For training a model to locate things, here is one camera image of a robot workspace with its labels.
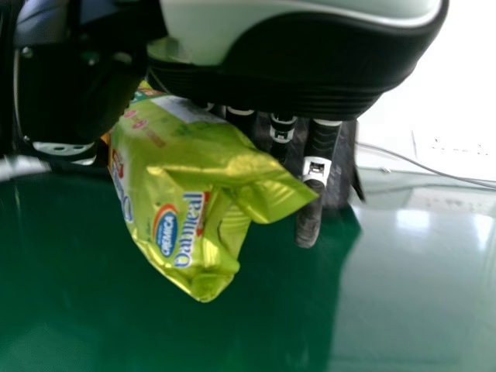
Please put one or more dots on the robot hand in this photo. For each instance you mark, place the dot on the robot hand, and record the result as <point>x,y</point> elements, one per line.
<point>294,58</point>

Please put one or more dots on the yellow-green biscuit packet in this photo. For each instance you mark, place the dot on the yellow-green biscuit packet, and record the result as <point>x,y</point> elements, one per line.
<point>186,182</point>

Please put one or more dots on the white socket strip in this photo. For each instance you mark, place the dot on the white socket strip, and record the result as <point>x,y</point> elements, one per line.
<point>457,155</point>

